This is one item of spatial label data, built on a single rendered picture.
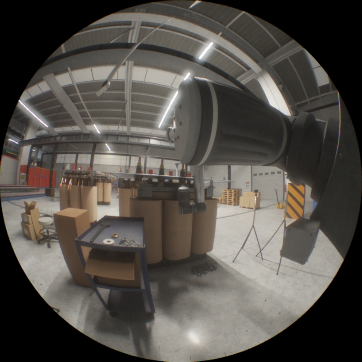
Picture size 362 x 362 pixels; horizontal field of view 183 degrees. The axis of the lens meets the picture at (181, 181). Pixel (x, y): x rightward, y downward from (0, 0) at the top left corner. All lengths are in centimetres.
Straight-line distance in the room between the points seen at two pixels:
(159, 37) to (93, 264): 949
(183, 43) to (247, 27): 433
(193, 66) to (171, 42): 550
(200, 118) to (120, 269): 71
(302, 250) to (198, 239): 162
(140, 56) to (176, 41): 548
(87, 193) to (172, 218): 242
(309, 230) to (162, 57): 395
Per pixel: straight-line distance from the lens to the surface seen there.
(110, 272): 70
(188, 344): 126
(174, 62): 393
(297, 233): 22
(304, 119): 36
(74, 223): 122
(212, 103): 17
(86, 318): 149
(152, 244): 148
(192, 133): 17
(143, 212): 132
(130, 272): 68
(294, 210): 556
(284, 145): 34
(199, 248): 182
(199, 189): 108
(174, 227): 146
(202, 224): 165
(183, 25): 717
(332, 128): 33
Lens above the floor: 124
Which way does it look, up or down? 3 degrees up
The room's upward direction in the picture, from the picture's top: 2 degrees clockwise
